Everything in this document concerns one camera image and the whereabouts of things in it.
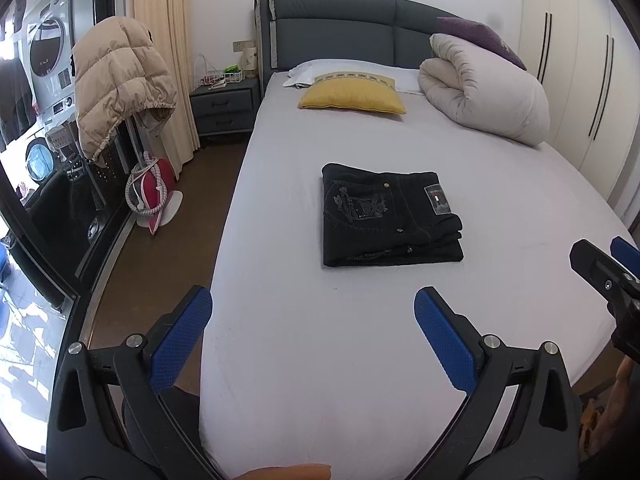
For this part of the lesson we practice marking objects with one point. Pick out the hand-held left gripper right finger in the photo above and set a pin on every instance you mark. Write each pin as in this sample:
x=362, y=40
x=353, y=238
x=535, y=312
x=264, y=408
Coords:
x=445, y=340

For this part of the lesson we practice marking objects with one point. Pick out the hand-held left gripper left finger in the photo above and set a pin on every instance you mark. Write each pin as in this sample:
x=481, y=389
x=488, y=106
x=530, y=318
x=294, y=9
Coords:
x=180, y=340

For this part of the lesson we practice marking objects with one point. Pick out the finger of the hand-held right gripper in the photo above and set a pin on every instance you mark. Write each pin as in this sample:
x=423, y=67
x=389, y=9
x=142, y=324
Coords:
x=625, y=255
x=592, y=262

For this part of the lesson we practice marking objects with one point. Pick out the dark denim pants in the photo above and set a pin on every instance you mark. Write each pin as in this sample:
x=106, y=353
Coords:
x=380, y=235

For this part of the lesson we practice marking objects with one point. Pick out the person's right forearm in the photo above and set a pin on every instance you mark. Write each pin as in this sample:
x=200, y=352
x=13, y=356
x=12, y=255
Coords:
x=629, y=390

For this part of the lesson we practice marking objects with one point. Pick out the grey upholstered bed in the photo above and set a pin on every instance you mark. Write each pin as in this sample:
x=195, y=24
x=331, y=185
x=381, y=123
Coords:
x=350, y=335

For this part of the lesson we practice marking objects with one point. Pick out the black framed glass door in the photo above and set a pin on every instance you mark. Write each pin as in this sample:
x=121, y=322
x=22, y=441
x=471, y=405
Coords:
x=90, y=210

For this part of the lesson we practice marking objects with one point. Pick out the red white steam iron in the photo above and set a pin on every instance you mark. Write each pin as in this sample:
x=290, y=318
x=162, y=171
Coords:
x=155, y=180

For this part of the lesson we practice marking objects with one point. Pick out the white wardrobe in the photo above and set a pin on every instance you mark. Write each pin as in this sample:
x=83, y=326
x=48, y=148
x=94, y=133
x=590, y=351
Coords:
x=575, y=60

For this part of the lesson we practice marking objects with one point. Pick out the folded white duvet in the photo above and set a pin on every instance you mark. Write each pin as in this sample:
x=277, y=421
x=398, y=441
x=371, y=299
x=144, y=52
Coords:
x=480, y=95

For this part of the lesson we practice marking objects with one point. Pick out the grey nightstand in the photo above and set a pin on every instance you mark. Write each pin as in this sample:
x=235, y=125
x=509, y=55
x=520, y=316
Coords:
x=225, y=107

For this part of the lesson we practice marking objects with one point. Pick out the purple pillow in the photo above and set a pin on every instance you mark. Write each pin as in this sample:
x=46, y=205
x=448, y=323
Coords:
x=480, y=40

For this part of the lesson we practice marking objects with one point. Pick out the beige puffer jacket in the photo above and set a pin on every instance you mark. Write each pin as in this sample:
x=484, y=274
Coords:
x=120, y=90

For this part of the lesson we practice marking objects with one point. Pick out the yellow pillow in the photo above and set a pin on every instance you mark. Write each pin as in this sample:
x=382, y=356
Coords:
x=350, y=100

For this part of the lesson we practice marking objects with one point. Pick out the cream cylindrical cup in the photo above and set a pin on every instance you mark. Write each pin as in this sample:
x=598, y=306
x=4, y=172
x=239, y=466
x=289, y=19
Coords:
x=250, y=62

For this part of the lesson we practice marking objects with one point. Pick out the white pillow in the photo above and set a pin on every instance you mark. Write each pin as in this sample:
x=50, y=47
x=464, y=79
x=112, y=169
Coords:
x=310, y=69

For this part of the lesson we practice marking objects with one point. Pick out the grey washing machine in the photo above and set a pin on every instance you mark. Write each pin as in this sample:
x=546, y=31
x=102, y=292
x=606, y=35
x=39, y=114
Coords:
x=47, y=50

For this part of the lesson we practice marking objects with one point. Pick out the beige curtain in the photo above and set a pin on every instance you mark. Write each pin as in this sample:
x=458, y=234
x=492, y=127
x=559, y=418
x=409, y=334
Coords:
x=165, y=20

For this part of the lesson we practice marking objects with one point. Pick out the wall socket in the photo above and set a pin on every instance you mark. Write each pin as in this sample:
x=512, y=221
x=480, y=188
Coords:
x=241, y=46

